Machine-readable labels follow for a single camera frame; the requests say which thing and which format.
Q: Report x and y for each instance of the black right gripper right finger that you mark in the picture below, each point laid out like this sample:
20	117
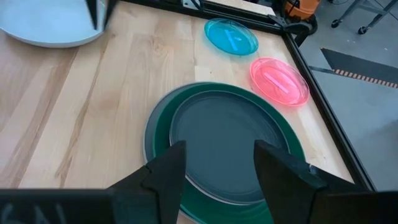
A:
295	199

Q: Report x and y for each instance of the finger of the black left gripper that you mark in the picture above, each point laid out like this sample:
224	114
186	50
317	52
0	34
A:
110	9
93	11

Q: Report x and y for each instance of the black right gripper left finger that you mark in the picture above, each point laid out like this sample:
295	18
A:
133	202

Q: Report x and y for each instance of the white plastic plate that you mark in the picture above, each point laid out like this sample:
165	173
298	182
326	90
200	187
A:
46	21

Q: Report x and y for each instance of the dark grey plastic plate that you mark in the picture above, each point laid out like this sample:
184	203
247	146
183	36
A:
224	130

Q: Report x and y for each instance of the clear pink plastic plate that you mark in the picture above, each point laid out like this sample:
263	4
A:
280	82

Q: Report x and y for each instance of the green plastic plate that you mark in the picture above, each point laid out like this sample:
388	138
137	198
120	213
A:
211	214

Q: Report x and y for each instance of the clear cyan plastic plate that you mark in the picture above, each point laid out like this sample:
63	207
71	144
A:
230	35

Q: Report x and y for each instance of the black floor mat striped edge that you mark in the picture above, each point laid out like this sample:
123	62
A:
367	68

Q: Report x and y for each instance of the metal cart legs with wheels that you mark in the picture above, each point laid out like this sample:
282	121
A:
362	30

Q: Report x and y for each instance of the orange shop vacuum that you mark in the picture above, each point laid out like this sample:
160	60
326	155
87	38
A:
301	9

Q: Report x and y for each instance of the black aluminium table frame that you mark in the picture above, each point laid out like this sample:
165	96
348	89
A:
326	109

